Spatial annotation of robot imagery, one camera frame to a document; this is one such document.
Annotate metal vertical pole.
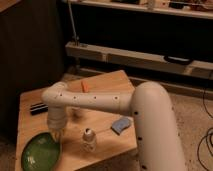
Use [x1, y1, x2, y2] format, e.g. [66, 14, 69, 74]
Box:
[68, 0, 79, 46]

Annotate blue sponge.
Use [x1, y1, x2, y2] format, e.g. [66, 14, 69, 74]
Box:
[111, 117, 131, 135]

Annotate orange small block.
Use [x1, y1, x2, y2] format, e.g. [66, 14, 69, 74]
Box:
[81, 81, 89, 93]

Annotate long wooden shelf beam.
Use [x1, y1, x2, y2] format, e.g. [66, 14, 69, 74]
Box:
[65, 42, 213, 79]

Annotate black cable on floor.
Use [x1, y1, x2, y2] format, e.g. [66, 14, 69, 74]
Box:
[196, 74, 213, 171]

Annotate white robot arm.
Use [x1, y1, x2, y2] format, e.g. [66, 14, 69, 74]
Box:
[42, 82, 187, 171]

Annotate wooden folding table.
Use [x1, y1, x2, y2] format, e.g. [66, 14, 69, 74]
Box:
[15, 70, 136, 171]

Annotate green ceramic bowl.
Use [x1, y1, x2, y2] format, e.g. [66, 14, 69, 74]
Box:
[21, 132, 61, 171]

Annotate yellow wooden gripper finger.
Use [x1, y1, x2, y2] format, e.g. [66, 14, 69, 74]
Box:
[51, 129, 64, 142]

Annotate black striped box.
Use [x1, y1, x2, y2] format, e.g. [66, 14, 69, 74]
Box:
[30, 103, 48, 115]

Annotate small white patterned bottle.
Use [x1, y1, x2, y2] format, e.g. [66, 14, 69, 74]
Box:
[82, 128, 97, 152]

